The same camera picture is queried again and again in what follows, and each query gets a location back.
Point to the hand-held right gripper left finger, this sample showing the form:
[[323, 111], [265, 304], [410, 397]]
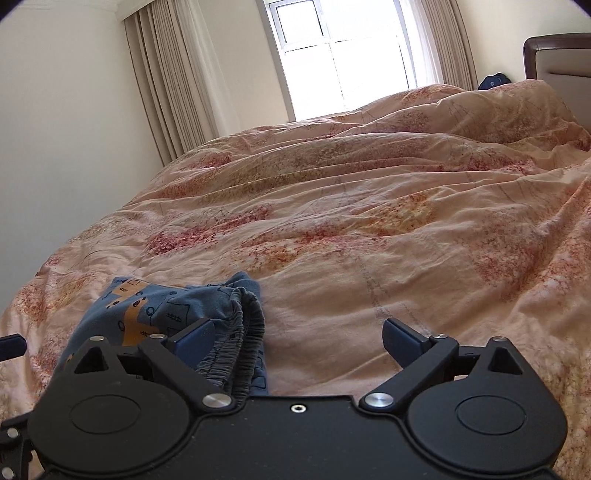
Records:
[[194, 344]]

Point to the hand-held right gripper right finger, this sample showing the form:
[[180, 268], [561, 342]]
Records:
[[400, 344]]

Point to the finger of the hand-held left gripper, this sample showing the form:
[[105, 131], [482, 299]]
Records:
[[11, 347], [13, 434]]

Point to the blue pants with orange print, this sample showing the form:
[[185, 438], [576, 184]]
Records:
[[152, 318]]

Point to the pink floral bedspread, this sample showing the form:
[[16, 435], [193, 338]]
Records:
[[369, 221]]

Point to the beige curtain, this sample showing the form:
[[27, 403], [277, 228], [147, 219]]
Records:
[[171, 78], [450, 41]]

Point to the dark blue bag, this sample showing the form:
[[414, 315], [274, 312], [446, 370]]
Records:
[[494, 82]]

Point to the bright window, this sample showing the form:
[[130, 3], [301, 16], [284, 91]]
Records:
[[341, 60]]

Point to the brown padded headboard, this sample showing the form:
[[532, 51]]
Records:
[[563, 57]]

